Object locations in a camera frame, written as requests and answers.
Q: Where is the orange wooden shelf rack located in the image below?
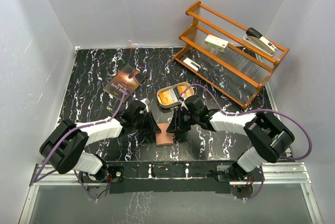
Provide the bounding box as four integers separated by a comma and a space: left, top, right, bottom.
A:
174, 1, 289, 109

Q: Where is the orange card in tray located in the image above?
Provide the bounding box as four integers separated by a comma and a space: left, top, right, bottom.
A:
159, 90, 174, 105

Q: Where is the small white black device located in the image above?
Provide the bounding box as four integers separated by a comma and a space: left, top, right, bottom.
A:
183, 58, 201, 72

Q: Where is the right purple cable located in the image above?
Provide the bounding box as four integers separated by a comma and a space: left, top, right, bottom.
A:
182, 84, 313, 200

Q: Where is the black beige stapler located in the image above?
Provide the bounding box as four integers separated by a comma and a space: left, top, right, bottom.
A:
242, 27, 277, 57

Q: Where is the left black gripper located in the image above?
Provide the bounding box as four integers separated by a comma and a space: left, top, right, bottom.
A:
132, 110, 161, 135

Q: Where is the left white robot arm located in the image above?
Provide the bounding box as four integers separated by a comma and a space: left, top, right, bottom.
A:
39, 99, 161, 182

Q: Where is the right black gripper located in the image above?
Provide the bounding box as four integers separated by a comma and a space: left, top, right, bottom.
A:
167, 107, 199, 132

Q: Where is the pink leather card holder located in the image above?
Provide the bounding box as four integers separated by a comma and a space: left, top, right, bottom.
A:
155, 123, 174, 147

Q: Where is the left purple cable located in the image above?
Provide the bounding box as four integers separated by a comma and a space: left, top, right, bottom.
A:
33, 89, 134, 200

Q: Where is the purple cable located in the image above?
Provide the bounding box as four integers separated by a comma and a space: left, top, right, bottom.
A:
33, 89, 134, 200
182, 84, 313, 200

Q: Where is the white staples box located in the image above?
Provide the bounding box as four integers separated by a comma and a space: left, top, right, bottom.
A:
204, 35, 229, 52

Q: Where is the black front mounting rail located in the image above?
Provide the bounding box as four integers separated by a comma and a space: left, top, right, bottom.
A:
78, 160, 265, 196

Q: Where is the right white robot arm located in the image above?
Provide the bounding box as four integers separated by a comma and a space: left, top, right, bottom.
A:
166, 95, 295, 181

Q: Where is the dark paperback book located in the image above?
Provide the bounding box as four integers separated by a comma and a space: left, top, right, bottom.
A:
103, 64, 147, 101

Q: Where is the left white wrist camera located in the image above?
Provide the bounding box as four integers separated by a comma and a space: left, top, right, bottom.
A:
141, 98, 150, 112

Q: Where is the beige oval card tray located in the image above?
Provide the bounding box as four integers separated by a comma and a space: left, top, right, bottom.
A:
157, 82, 190, 109

